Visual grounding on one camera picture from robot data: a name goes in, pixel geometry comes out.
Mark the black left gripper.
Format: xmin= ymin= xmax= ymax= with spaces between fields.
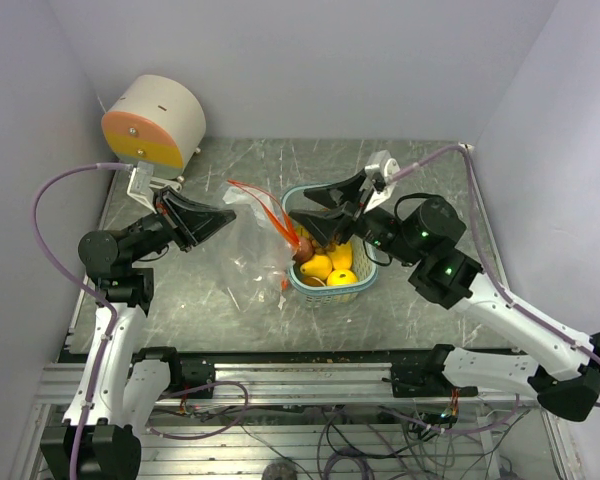
xmin=122 ymin=185 xmax=235 ymax=263

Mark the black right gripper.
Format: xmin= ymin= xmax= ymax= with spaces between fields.
xmin=289 ymin=170 xmax=423 ymax=267

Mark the blue green plastic basket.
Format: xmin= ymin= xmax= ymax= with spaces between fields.
xmin=278 ymin=182 xmax=379 ymax=308

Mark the brown kiwi fruit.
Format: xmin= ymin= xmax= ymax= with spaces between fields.
xmin=302 ymin=276 xmax=326 ymax=288

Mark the clear zip top bag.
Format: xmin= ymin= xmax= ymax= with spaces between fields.
xmin=204 ymin=179 xmax=300 ymax=313

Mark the brown longan bunch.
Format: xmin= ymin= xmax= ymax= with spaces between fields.
xmin=311 ymin=239 xmax=337 ymax=254

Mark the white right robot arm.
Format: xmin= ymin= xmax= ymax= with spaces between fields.
xmin=288 ymin=173 xmax=600 ymax=422

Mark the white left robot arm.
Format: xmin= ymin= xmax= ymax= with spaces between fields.
xmin=40 ymin=187 xmax=236 ymax=479

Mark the small white metal block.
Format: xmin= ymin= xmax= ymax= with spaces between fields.
xmin=150 ymin=177 xmax=182 ymax=192

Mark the yellow mango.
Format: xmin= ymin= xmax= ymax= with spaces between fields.
xmin=326 ymin=242 xmax=353 ymax=270

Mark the yellow pear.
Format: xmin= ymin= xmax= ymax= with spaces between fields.
xmin=299 ymin=254 xmax=333 ymax=281

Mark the round white drawer box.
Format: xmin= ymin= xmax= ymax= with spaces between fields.
xmin=101 ymin=74 xmax=207 ymax=180

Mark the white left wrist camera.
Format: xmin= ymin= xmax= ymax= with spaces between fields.
xmin=126 ymin=161 xmax=154 ymax=209

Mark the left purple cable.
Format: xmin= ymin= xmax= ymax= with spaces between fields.
xmin=33 ymin=161 xmax=251 ymax=480

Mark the purple cable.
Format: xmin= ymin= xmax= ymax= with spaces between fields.
xmin=33 ymin=161 xmax=251 ymax=480
xmin=379 ymin=143 xmax=600 ymax=436

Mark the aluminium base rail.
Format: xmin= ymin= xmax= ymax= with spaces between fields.
xmin=34 ymin=363 xmax=515 ymax=407

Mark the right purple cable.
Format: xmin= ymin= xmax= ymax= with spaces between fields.
xmin=379 ymin=143 xmax=600 ymax=436

